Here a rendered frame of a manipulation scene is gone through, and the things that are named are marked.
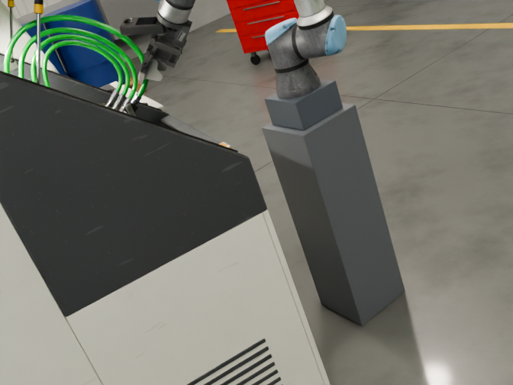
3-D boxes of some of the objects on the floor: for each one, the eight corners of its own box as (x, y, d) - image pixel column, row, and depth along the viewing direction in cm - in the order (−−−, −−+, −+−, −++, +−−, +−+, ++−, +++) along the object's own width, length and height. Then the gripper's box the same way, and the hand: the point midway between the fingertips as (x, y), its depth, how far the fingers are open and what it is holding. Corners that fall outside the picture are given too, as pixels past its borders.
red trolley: (247, 68, 623) (218, -20, 586) (269, 50, 655) (242, -34, 619) (311, 57, 584) (283, -38, 548) (330, 40, 617) (305, -51, 580)
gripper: (187, 34, 152) (160, 101, 166) (195, 14, 160) (169, 80, 174) (153, 19, 151) (129, 88, 164) (162, 0, 158) (138, 67, 172)
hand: (140, 76), depth 168 cm, fingers closed
